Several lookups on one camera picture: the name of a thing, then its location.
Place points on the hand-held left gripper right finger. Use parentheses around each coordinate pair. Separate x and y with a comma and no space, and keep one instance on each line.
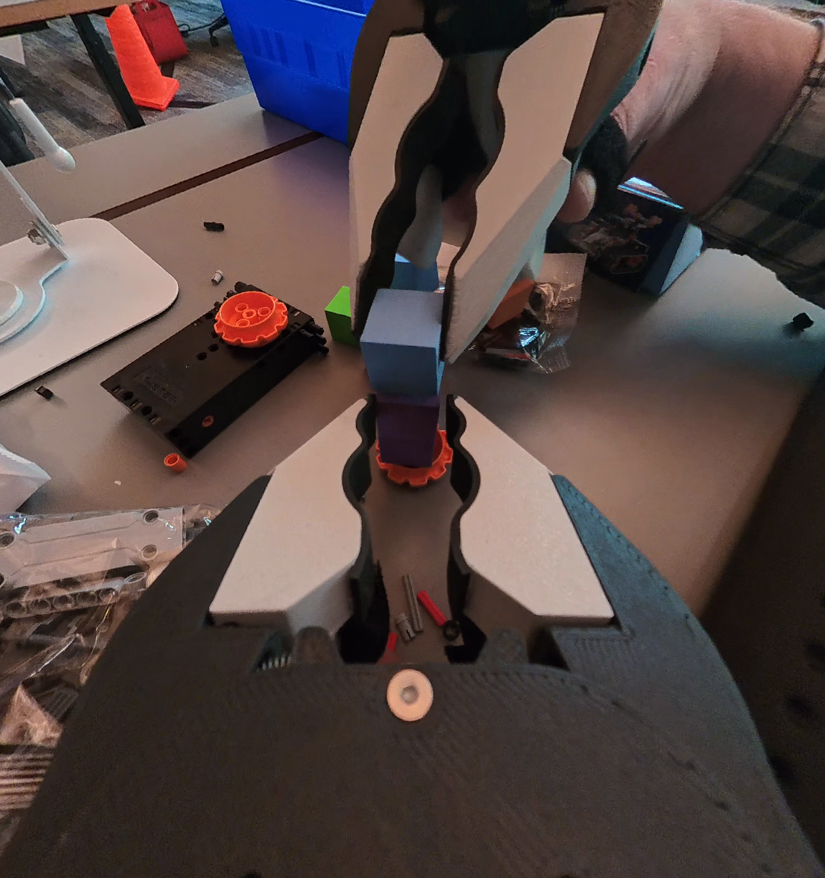
(536,549)

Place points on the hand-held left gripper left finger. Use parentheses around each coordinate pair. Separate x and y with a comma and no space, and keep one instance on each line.
(289,549)

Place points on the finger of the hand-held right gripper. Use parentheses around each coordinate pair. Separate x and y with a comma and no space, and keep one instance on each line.
(522,206)
(385,137)

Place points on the orange cube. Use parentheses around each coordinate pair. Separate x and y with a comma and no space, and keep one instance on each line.
(508,305)

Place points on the orange gear wheel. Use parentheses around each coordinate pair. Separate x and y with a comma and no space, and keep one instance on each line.
(412,477)
(251,319)

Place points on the purple cube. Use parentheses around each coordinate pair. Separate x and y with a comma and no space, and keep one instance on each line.
(405,446)
(405,415)

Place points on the person's right forearm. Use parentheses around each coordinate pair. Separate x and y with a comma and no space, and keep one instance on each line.
(796,206)

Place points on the grey desk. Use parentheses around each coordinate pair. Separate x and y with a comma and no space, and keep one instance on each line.
(659,411)

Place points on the person's right hand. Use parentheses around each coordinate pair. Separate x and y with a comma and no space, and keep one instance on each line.
(714,103)

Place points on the dark printed cardboard box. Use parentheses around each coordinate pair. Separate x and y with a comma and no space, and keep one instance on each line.
(632,240)

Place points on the black bush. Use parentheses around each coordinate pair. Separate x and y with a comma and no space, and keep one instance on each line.
(452,629)
(803,320)

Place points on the blue storage bin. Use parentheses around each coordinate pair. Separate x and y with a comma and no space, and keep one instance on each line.
(296,62)

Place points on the long red axle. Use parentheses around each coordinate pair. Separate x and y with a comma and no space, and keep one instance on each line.
(432,607)

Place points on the clear bag of coloured parts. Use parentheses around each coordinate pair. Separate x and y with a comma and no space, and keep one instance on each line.
(536,336)

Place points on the grey plastic axle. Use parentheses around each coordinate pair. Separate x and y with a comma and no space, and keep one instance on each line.
(412,603)

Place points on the grey connector pin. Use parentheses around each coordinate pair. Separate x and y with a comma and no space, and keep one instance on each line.
(404,627)

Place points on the short red axle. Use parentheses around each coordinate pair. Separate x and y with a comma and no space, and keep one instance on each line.
(388,647)

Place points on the small orange bush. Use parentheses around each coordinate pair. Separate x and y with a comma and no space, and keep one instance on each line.
(175,462)

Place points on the green cube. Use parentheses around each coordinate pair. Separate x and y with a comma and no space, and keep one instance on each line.
(340,319)

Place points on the black building plate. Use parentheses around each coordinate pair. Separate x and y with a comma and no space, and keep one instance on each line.
(179,384)

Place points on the clear bag of grey parts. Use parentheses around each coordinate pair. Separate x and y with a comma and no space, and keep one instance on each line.
(56,617)

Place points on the red bag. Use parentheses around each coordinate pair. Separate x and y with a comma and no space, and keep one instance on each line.
(162,31)

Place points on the orange traffic cone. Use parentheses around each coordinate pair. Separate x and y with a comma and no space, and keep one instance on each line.
(141,62)

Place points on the black perforated chair back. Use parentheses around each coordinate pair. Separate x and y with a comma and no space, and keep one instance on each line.
(796,617)

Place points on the white plastic bag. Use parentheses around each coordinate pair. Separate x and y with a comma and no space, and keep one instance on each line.
(1,473)

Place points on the white rod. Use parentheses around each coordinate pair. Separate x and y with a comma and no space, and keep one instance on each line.
(42,134)

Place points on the wooden side table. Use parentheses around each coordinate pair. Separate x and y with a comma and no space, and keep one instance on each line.
(42,14)

